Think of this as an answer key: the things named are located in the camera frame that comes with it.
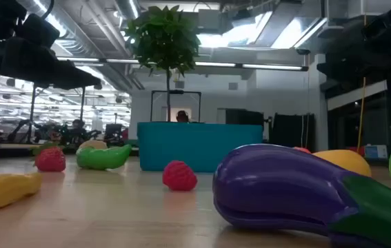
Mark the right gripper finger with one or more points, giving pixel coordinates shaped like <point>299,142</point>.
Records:
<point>343,67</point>

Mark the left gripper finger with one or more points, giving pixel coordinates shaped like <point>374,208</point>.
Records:
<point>43,65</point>
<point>38,31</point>

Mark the beige toy potato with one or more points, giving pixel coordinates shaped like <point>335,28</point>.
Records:
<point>93,144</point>

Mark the yellow toy banana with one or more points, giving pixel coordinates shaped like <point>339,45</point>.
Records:
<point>347,160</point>

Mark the red toy strawberry green leaves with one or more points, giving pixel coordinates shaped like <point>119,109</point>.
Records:
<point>50,160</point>

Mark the green toy pea pod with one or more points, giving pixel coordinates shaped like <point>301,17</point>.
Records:
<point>102,158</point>

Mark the purple toy eggplant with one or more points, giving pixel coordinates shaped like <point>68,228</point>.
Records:
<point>278,186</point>

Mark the teal plastic tupperware container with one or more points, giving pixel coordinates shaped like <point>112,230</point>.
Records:
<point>198,144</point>

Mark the red toy raspberry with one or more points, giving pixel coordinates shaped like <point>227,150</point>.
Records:
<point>179,175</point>

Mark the person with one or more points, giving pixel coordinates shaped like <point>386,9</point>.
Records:
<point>77,125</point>
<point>182,116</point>

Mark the linear ceiling light fixture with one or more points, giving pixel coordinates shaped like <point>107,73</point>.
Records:
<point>119,61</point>
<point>271,67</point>

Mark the black curtain panel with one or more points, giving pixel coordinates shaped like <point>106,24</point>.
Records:
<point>291,132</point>

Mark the red box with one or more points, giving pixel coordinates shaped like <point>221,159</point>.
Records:
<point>360,149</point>

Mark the blue and white box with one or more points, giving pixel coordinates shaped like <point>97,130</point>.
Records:
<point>376,151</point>

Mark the potted green artificial plant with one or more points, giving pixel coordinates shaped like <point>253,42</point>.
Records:
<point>164,38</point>

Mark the small yellow toy chili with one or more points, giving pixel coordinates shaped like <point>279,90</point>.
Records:
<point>5,189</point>

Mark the black background gantry frame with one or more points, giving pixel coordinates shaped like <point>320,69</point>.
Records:
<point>176,92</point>
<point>82,103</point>

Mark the dark wall panel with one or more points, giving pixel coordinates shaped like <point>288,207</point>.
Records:
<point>243,117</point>

